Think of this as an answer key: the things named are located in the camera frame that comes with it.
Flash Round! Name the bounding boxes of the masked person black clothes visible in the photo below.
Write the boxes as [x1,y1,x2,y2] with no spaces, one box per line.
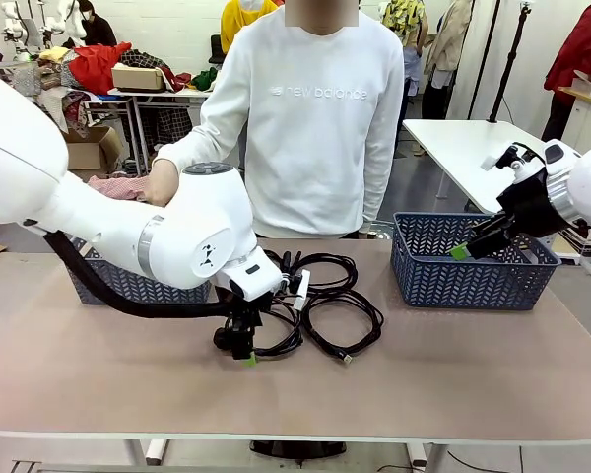
[76,0,118,48]

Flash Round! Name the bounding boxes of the grey patterned bag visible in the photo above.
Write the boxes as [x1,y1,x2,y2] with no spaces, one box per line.
[9,63,43,96]

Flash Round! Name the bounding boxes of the person's left forearm white sleeve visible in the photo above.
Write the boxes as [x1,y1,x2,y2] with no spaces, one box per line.
[361,142,406,237]

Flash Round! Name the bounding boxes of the black cable silver plug end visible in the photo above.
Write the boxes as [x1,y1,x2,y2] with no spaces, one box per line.
[302,289,386,367]

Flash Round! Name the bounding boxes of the empty white table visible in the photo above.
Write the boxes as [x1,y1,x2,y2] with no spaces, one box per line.
[402,117,553,214]

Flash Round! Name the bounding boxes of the black office chair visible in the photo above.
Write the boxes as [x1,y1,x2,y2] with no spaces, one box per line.
[208,34,228,65]

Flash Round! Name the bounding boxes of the blue-grey plastic basket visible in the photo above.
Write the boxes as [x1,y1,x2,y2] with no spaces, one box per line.
[391,211,563,312]
[68,236,213,306]

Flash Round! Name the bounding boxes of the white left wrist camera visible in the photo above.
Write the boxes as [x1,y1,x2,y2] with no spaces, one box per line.
[292,268,311,311]

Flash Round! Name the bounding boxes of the person in red jacket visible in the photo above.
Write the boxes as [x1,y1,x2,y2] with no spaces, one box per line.
[543,0,591,144]

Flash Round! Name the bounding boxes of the open cardboard box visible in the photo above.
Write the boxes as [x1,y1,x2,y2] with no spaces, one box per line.
[63,125,128,171]

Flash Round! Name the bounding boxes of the white table leg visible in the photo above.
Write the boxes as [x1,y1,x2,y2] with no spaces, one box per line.
[122,436,169,467]
[406,441,447,473]

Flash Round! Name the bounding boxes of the white humanoid robot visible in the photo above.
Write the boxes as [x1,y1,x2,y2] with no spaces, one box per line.
[2,0,43,50]
[43,0,88,40]

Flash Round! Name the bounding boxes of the person's right forearm white sleeve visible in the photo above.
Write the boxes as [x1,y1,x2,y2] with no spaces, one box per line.
[152,88,250,169]

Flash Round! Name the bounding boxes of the cluttered white table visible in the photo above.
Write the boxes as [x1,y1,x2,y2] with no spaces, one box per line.
[105,87,213,176]

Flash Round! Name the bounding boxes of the patterned fabric pile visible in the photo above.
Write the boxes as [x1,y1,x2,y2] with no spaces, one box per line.
[32,48,109,139]

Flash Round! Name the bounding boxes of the person torso white sweatshirt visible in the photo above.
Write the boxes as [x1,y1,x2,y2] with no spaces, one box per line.
[199,0,406,240]

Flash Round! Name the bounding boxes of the green cloth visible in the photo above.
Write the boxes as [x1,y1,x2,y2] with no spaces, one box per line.
[191,67,222,93]

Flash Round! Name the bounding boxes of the light blue shirt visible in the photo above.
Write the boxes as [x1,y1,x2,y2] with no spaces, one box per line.
[402,46,421,98]

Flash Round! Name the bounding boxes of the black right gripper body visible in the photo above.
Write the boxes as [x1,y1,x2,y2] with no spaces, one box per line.
[495,171,573,237]

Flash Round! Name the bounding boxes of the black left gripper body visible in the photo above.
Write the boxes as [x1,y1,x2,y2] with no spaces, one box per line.
[226,293,274,342]

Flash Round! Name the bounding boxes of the yellow garment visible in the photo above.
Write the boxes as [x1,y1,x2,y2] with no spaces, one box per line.
[220,0,280,55]

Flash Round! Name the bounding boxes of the black stand pole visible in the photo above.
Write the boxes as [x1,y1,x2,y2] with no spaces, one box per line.
[487,0,532,124]
[467,0,502,122]

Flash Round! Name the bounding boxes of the red cloth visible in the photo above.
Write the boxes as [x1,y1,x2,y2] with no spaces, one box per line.
[71,42,133,96]

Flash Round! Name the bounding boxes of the yellow floral shirt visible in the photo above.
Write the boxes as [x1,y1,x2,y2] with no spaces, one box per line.
[381,0,429,48]

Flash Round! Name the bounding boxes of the beige hanging coat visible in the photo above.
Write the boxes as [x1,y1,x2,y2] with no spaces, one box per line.
[425,0,480,91]

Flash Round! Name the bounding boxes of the pink checked cloth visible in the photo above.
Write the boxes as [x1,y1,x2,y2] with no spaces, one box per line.
[87,174,152,203]

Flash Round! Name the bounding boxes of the black round base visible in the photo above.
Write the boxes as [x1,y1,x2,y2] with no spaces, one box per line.
[249,439,349,457]

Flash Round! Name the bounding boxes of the person's right hand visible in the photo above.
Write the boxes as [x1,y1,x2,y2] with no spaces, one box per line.
[145,160,183,206]

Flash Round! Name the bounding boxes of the closed cardboard box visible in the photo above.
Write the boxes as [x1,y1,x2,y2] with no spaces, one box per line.
[110,65,167,93]

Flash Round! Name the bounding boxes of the thin black cable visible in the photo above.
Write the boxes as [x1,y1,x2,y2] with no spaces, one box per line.
[248,303,306,357]

